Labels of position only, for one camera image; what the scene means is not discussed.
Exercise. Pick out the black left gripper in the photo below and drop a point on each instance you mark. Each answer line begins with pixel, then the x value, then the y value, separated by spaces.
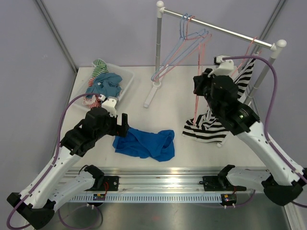
pixel 119 130

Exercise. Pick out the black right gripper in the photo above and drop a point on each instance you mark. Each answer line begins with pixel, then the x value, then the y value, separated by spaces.
pixel 201 81

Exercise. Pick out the red white striped tank top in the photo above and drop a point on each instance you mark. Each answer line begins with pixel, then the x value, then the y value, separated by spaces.
pixel 91 100

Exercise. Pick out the pink hanger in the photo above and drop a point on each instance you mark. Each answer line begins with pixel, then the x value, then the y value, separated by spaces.
pixel 187 52
pixel 198 80
pixel 247 50

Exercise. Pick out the grey blue tank top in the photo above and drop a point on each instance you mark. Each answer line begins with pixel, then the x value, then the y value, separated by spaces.
pixel 106 84

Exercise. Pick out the bright blue tank top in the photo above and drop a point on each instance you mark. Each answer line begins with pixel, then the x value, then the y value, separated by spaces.
pixel 158 146

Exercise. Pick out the green white striped tank top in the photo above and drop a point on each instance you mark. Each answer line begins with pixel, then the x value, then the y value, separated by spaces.
pixel 99 67

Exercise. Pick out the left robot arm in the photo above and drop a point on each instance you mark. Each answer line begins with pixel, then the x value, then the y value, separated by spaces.
pixel 39 201

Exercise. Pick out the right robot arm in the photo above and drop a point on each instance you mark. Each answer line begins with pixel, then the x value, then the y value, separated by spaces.
pixel 284 179

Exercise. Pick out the black white striped tank top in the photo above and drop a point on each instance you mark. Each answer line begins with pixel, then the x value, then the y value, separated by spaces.
pixel 206 128

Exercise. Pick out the white plastic perforated basket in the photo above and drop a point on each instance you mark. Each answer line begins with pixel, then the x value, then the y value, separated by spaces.
pixel 126 75

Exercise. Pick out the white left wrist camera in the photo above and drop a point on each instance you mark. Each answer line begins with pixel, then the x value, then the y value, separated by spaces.
pixel 109 103

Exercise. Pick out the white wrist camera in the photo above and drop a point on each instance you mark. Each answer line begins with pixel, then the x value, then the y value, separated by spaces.
pixel 223 67
pixel 109 103

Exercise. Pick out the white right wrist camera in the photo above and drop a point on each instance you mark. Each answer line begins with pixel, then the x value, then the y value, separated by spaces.
pixel 223 67

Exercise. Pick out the white slotted cable duct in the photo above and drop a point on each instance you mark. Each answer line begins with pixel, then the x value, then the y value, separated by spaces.
pixel 148 198

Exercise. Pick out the aluminium mounting rail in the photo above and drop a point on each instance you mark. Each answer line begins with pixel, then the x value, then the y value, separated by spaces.
pixel 160 180

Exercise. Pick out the metal corner frame post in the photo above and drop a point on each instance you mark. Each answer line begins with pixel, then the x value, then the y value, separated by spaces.
pixel 55 32

